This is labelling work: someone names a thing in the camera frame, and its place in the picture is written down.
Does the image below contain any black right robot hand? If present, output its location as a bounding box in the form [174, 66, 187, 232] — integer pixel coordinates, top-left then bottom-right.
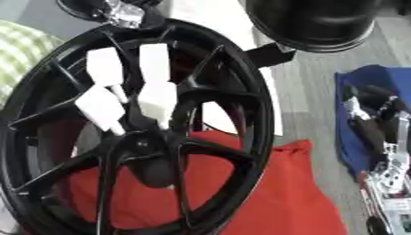
[340, 83, 411, 156]

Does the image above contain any black spoked wheel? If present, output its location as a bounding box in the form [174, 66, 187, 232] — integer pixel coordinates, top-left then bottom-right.
[0, 17, 278, 235]

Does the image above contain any white pin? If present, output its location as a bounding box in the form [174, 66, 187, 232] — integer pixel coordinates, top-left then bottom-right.
[138, 43, 173, 84]
[136, 80, 180, 130]
[84, 46, 130, 105]
[73, 84, 128, 137]

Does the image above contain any black wheel support bracket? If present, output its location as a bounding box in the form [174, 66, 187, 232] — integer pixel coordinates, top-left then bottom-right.
[244, 41, 297, 69]

